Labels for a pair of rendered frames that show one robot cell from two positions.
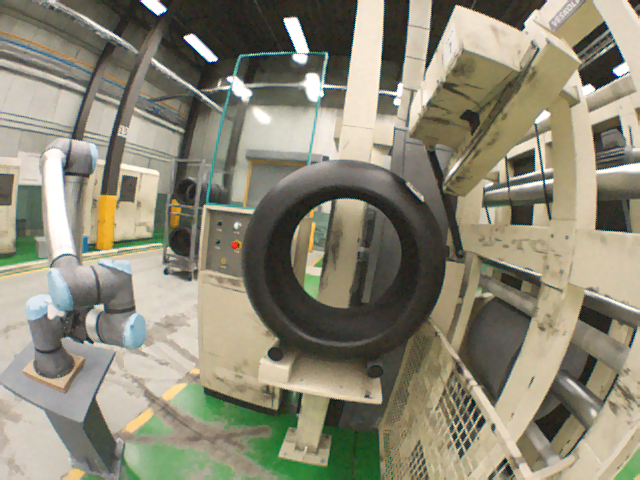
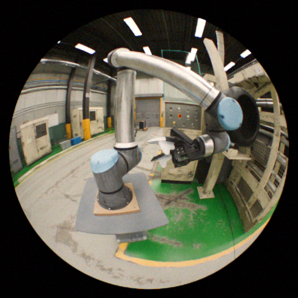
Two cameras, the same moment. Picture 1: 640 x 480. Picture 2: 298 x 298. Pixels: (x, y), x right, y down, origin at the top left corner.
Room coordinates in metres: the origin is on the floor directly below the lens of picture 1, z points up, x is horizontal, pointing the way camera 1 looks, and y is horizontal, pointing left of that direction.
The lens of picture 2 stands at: (0.10, 0.73, 1.05)
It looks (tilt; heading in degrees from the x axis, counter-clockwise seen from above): 20 degrees down; 5
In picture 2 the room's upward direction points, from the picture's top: straight up
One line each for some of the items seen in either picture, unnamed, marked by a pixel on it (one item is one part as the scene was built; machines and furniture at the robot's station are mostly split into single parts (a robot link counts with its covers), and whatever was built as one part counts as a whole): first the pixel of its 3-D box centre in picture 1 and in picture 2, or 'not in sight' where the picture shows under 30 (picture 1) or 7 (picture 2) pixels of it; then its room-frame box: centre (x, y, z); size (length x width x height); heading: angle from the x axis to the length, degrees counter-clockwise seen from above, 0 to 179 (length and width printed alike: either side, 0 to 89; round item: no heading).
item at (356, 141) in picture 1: (344, 229); (224, 108); (1.06, -0.09, 1.25); 0.13 x 0.13 x 2.50; 83
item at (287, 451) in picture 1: (306, 444); (205, 191); (1.06, -0.09, 0.02); 0.27 x 0.27 x 0.04; 83
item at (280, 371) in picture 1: (287, 346); (224, 146); (0.82, 0.06, 0.83); 0.36 x 0.09 x 0.06; 173
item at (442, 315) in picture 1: (433, 293); not in sight; (0.98, -0.49, 1.05); 0.20 x 0.15 x 0.30; 173
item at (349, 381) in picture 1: (326, 363); (232, 151); (0.81, -0.08, 0.80); 0.37 x 0.36 x 0.02; 83
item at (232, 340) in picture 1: (250, 314); (180, 144); (1.51, 0.36, 0.63); 0.56 x 0.41 x 1.27; 83
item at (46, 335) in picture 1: (44, 320); (107, 169); (0.46, 0.97, 0.81); 0.17 x 0.15 x 0.18; 161
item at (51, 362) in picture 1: (50, 352); (111, 189); (0.45, 0.97, 0.67); 0.19 x 0.19 x 0.10
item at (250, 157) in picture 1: (265, 122); (182, 72); (1.34, 0.38, 1.74); 0.55 x 0.02 x 0.95; 83
